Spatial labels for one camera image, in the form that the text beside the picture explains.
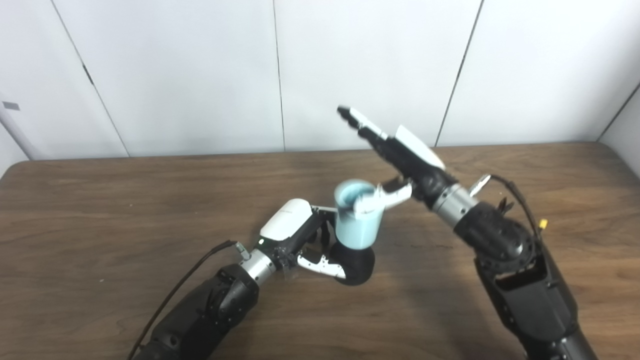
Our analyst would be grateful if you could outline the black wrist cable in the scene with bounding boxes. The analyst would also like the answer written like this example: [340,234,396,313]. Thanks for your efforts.
[126,240,251,360]
[469,173,548,246]

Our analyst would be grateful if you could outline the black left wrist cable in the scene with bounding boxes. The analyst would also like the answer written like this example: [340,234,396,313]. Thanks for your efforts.
[126,240,251,360]

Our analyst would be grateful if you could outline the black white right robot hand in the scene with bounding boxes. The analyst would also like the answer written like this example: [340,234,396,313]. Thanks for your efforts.
[337,105,458,221]

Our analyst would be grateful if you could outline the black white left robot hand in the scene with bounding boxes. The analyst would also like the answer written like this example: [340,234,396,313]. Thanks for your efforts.
[255,198,347,280]

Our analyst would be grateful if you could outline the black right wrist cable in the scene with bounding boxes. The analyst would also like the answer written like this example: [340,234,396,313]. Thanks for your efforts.
[469,173,548,246]

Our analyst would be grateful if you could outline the black flared nozzle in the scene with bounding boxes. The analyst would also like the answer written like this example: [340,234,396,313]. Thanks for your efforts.
[327,240,376,286]

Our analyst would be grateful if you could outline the light-blue hose piece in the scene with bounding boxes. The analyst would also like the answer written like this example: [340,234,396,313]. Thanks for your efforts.
[333,179,386,250]

